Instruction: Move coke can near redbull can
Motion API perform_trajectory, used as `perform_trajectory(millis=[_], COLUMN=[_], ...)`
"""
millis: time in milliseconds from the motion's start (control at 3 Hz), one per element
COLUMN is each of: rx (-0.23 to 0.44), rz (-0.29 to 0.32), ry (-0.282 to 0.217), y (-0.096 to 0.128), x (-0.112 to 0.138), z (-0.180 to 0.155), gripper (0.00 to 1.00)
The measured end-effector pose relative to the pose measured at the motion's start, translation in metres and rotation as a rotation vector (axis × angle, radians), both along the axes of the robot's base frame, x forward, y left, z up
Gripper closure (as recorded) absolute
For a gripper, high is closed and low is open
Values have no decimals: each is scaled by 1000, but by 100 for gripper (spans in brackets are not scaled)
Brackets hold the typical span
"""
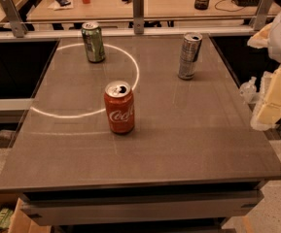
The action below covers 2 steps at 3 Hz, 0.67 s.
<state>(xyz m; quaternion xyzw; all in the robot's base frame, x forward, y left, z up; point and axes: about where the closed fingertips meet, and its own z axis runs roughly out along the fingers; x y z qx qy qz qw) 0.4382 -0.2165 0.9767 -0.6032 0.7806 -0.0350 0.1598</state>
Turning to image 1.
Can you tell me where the green soda can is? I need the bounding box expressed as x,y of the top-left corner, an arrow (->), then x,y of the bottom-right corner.
81,21 -> 105,63

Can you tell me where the silver redbull can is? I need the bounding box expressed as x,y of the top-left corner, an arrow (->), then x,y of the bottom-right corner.
178,32 -> 202,80

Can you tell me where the cardboard box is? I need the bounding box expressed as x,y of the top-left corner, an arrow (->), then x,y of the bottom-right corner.
8,199 -> 52,233

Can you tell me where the clear sanitizer bottle left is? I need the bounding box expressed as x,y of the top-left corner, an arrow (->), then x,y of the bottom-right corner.
239,77 -> 257,103

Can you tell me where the right metal bracket post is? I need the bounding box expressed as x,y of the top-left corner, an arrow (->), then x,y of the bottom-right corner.
249,0 -> 274,31

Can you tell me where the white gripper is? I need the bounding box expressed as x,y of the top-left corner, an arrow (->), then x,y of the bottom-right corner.
247,12 -> 281,131

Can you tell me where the metal bracket post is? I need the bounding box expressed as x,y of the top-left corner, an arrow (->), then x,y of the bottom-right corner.
132,0 -> 144,34
0,0 -> 27,38
249,0 -> 274,31

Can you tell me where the black cable on desk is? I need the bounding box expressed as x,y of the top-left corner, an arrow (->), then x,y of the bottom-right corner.
214,0 -> 246,13

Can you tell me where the left metal bracket post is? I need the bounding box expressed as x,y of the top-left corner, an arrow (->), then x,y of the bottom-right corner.
0,0 -> 27,38

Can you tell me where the middle metal bracket post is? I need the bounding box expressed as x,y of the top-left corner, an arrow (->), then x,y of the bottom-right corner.
132,0 -> 144,34

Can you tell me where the grey table drawer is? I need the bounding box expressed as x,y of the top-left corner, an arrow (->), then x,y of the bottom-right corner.
21,190 -> 263,225

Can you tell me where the red coca-cola can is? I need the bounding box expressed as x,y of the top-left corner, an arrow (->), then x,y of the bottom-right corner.
104,81 -> 135,134

